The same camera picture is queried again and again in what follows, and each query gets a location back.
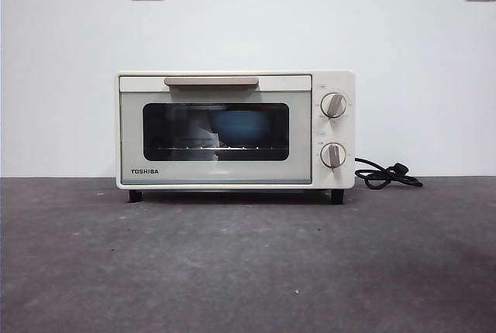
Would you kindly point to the blue ribbed bowl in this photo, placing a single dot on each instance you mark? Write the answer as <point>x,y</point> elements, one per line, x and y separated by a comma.
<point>240,129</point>

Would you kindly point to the cream and beige oven knob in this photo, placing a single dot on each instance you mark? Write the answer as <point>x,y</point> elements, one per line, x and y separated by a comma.
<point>333,155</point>
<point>334,105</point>

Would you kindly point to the cream Toshiba toaster oven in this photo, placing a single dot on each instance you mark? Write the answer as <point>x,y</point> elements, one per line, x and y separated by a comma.
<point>337,180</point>

